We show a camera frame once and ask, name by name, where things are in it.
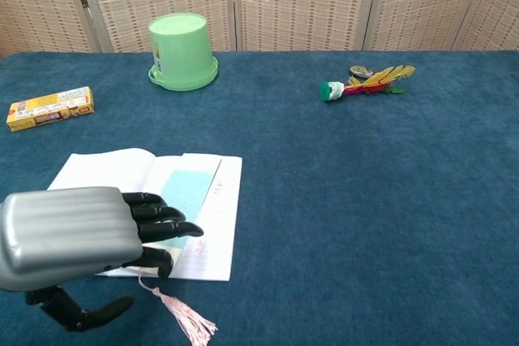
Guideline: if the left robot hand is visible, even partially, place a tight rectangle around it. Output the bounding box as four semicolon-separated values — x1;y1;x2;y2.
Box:
0;186;205;333

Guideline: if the light blue tasselled bookmark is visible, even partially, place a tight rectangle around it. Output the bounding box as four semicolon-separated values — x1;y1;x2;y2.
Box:
137;153;223;345

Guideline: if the white notebook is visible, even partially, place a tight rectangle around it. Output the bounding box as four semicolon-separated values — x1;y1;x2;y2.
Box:
47;147;243;282

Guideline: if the yellow cardboard box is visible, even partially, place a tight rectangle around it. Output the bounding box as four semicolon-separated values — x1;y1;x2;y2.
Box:
6;86;97;133

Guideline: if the upturned green plastic bucket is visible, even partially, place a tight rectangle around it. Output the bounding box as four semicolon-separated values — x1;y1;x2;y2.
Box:
147;13;220;92

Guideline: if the colourful feather shuttlecock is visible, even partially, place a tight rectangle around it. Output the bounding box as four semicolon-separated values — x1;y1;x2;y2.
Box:
319;64;417;103

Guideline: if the dark blue table cloth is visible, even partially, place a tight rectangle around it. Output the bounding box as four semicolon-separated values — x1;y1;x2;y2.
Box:
0;50;519;346

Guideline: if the woven bamboo folding screen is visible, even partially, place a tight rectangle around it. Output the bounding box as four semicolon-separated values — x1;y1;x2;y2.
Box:
0;0;519;59

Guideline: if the correction tape dispenser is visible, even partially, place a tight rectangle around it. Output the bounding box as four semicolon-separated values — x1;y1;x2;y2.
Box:
348;64;375;79

